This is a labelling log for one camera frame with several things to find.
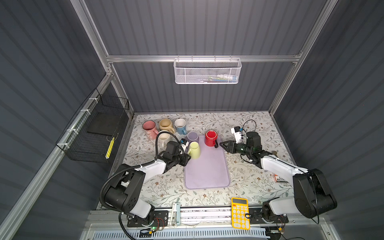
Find lavender mug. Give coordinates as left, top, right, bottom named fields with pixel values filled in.
left=187, top=131, right=199, bottom=143

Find beige speckled mug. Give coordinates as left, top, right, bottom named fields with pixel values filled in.
left=159, top=119, right=176, bottom=134

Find red mug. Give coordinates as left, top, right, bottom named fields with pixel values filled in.
left=205, top=130, right=219, bottom=148

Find yellow calculator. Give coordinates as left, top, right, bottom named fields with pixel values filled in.
left=231, top=198, right=251, bottom=230

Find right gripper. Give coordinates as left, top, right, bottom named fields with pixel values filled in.
left=220, top=140, right=252, bottom=157

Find blue mug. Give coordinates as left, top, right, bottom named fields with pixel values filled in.
left=174, top=119, right=187, bottom=135

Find yellow marker in basket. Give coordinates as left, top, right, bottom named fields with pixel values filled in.
left=105, top=137, right=115, bottom=160

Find pink ghost mug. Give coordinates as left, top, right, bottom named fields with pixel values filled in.
left=142, top=121, right=159, bottom=140

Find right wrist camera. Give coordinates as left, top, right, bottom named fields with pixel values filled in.
left=231, top=126, right=244, bottom=144

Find lavender tray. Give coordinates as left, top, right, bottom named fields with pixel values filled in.
left=185, top=135, right=231, bottom=190

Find black wire basket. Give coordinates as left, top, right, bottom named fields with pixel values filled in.
left=56, top=90, right=131, bottom=164

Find black pad in basket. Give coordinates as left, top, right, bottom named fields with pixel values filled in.
left=87, top=113, right=120, bottom=137

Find white mug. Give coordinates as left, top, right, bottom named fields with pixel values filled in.
left=158, top=131, right=171, bottom=149

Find white wire basket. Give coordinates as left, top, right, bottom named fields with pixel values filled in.
left=173, top=58, right=242, bottom=85

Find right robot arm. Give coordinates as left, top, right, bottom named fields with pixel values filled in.
left=215, top=132, right=338, bottom=223

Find green mug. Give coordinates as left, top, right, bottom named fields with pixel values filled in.
left=188, top=142, right=201, bottom=159

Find items in white basket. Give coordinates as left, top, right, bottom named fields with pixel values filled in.
left=200, top=75, right=238, bottom=84

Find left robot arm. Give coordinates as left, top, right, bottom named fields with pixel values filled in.
left=99, top=131, right=191, bottom=226

